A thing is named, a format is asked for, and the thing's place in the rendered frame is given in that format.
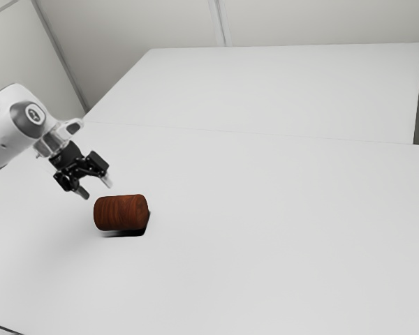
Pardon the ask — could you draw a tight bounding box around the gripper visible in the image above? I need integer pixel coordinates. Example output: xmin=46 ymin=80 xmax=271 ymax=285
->
xmin=47 ymin=141 xmax=115 ymax=201

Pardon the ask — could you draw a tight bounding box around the brown wooden mug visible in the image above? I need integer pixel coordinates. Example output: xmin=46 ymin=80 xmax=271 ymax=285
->
xmin=93 ymin=193 xmax=151 ymax=232

